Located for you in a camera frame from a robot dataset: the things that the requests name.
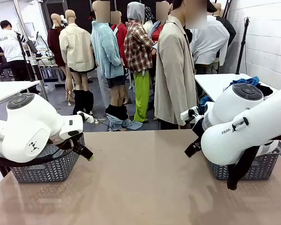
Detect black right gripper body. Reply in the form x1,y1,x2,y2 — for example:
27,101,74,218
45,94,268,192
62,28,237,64
192,120,203,152

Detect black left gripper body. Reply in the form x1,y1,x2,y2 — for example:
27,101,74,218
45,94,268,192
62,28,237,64
72,133,87,153

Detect blue plastic bag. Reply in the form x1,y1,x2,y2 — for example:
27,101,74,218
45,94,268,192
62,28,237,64
200,96,214,108

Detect light blue denim jeans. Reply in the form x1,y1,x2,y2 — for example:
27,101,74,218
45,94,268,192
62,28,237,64
107,114,143,132

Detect grey plastic woven-pattern basket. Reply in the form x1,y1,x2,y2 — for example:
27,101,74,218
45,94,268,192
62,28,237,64
206,147,281,181
9,133,85,184

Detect black bunched trousers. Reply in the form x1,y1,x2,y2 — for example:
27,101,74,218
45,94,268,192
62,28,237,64
72,90,95,116

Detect black dropped shorts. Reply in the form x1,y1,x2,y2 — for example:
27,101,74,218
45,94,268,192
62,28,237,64
105,104,129,120

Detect large white table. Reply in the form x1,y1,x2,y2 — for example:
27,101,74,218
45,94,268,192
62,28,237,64
194,73,280,104

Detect person in beige blazer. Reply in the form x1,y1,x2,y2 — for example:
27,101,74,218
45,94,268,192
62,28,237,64
154,0,217,130

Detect mannequin in white shirt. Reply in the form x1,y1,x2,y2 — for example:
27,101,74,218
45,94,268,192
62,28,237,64
191,15,230,75

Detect small white table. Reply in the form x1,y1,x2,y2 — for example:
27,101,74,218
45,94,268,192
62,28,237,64
0,80,49,111

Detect mannequin in light blue fleece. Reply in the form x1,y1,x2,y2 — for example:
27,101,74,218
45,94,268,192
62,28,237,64
90,1,126,106

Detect mannequin in cream jacket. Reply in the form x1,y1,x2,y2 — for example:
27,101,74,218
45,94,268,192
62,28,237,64
59,9,96,94

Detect tall black light stand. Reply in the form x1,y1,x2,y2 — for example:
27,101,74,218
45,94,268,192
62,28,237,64
235,16,251,75

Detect black tripod with adapter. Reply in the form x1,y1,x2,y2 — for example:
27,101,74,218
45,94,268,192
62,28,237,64
15,31,43,82

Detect mannequin in plaid shirt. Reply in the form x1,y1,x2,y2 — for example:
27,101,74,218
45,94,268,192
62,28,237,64
124,1,156,124

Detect mannequin in maroon top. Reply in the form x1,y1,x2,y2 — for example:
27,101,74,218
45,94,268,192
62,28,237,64
47,13,74,104

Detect mannequin in black jacket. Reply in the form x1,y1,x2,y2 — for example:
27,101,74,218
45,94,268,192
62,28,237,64
213,2,237,47

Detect mannequin in red jacket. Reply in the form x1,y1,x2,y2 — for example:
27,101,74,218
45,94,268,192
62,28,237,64
110,10,128,68

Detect person in white striped shirt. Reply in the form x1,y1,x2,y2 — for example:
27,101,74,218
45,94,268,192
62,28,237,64
0,20,36,82

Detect mannequin with checkered hood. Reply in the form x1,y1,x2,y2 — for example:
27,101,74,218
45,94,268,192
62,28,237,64
144,6,155,36

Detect grey metal slanted pole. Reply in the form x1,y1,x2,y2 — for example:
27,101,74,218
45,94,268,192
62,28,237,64
13,0,49,101

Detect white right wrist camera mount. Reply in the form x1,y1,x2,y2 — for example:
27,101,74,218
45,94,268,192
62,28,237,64
180,106,200,122

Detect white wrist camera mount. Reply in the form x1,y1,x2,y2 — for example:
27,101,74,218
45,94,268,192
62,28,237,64
180,106,200,122
76,111,94,124

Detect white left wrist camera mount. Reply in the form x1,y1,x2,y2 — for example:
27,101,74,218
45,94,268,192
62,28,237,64
76,111,94,124

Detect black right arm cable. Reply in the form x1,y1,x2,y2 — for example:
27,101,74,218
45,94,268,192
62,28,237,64
226,144,259,191

